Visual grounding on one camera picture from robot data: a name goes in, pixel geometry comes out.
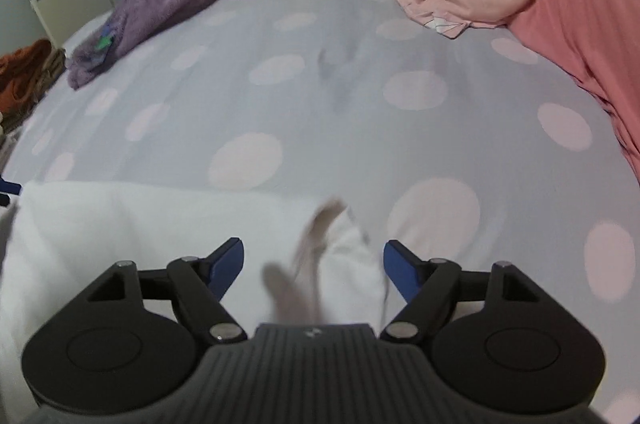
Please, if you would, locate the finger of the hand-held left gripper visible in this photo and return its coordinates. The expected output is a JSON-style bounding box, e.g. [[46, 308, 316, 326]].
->
[[0, 177, 24, 205]]

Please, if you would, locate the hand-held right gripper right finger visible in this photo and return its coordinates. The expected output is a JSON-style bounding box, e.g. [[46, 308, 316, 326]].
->
[[380, 240, 541, 344]]

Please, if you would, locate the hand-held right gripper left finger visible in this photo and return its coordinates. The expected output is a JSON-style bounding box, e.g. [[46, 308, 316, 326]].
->
[[87, 237, 247, 345]]

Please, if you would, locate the white garment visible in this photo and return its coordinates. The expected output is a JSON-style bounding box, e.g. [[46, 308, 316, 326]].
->
[[0, 181, 396, 424]]

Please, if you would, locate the orange cloth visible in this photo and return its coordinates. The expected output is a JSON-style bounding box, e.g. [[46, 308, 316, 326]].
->
[[0, 38, 55, 117]]

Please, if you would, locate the brown cloth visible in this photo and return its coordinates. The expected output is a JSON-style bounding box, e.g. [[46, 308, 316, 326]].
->
[[40, 47, 68, 92]]

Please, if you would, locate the polka dot bed sheet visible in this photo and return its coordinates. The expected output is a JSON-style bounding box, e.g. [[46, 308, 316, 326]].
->
[[0, 0, 640, 424]]

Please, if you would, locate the colourful tag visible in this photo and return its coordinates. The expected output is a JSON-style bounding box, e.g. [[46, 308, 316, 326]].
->
[[91, 27, 117, 68]]

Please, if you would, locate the salmon pink pillow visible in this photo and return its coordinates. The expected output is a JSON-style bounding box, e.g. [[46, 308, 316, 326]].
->
[[506, 0, 640, 187]]

